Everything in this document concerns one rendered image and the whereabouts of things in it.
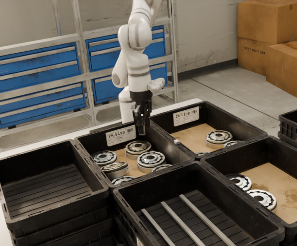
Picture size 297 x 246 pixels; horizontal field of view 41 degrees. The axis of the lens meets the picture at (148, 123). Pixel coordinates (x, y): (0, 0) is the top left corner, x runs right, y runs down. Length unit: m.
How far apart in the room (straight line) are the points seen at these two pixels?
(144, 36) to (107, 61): 2.20
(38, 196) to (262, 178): 0.75
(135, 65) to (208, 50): 3.73
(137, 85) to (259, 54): 3.68
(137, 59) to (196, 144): 0.50
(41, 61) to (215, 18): 2.40
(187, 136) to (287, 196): 0.52
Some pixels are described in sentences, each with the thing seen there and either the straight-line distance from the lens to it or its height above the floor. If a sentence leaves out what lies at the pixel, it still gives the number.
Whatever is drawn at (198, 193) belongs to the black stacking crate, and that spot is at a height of 0.83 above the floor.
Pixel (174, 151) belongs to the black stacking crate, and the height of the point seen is 0.91.
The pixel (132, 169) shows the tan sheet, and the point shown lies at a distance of 1.46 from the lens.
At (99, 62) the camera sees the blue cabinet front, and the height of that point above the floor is 0.68.
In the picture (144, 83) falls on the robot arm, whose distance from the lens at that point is 1.27.
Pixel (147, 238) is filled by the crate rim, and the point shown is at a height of 0.92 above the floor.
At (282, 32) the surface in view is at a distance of 4.71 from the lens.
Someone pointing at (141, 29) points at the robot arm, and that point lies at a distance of 1.23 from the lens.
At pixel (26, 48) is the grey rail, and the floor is 0.91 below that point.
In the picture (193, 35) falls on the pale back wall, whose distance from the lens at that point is 4.79.
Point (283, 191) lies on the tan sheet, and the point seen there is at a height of 0.83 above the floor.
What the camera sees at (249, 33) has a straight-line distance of 4.93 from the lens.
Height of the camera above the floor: 1.59
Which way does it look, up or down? 25 degrees down
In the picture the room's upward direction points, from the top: 5 degrees counter-clockwise
